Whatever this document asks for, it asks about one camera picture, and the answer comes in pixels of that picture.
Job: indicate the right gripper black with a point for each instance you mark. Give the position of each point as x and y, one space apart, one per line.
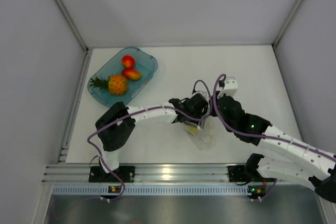
212 110

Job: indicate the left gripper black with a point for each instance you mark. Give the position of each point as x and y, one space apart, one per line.
204 110

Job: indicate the fake yellow lemon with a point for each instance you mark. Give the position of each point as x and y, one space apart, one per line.
193 130

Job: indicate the clear zip top bag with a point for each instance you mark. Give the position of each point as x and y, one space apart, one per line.
203 140

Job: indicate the fake red yellow mango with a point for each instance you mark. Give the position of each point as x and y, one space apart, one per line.
131 74

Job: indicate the fake red apple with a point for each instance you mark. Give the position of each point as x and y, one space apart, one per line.
128 61

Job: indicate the fake pineapple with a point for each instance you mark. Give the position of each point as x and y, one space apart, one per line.
114 84

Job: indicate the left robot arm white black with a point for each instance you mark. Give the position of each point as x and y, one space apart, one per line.
117 124

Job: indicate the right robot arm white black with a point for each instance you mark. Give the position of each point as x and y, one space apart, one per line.
306 165

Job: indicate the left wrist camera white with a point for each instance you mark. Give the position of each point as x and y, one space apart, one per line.
201 92

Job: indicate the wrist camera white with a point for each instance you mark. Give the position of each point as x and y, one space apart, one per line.
227 87
201 92

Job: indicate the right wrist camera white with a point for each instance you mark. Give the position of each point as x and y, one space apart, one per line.
227 87

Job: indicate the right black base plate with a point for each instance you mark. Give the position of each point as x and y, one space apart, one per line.
238 173

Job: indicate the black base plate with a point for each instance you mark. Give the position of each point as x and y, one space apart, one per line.
98 175
238 173

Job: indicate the aluminium mounting rail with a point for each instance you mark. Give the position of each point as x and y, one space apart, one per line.
144 173

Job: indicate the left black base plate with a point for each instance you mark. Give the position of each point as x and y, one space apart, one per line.
98 175

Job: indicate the right aluminium frame post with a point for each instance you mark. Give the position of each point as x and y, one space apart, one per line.
289 19

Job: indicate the aluminium frame post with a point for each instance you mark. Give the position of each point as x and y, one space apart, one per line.
71 24
289 19

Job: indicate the white slotted cable duct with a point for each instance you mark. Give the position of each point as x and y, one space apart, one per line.
153 190

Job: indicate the left aluminium frame post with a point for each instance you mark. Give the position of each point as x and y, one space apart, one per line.
71 24

